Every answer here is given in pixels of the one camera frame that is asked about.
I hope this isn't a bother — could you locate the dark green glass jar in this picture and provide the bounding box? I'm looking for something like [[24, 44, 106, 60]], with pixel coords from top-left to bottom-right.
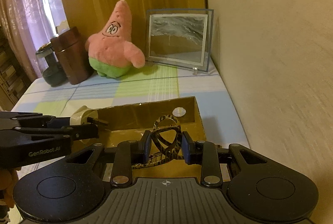
[[36, 42, 67, 87]]

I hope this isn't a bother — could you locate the pink Patrick star plush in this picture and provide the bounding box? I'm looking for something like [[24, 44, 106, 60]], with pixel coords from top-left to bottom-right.
[[85, 0, 146, 78]]

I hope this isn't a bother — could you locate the person left hand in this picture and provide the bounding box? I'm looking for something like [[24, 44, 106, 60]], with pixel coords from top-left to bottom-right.
[[0, 167, 21, 223]]

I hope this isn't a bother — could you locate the leopard print hair band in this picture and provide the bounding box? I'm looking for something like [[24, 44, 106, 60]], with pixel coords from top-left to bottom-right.
[[132, 115, 184, 169]]

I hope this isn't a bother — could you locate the checkered tablecloth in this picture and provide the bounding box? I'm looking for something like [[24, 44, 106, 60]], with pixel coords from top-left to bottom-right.
[[13, 62, 249, 147]]

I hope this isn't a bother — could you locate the dark wooden folding rack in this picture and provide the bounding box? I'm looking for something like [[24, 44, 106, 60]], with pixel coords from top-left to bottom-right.
[[0, 30, 31, 111]]

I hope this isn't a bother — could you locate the cardboard tray box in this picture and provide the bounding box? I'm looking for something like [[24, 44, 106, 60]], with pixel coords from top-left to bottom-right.
[[70, 95, 208, 183]]

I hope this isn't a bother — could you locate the brown metal canister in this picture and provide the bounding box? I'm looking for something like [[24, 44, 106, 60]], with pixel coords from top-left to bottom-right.
[[51, 27, 94, 85]]

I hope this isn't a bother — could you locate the framed sand picture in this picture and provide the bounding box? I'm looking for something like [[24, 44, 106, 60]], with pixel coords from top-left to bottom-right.
[[145, 9, 214, 72]]

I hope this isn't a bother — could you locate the purple lace curtain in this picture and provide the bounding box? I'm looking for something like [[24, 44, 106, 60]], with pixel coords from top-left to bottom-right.
[[1, 0, 67, 81]]

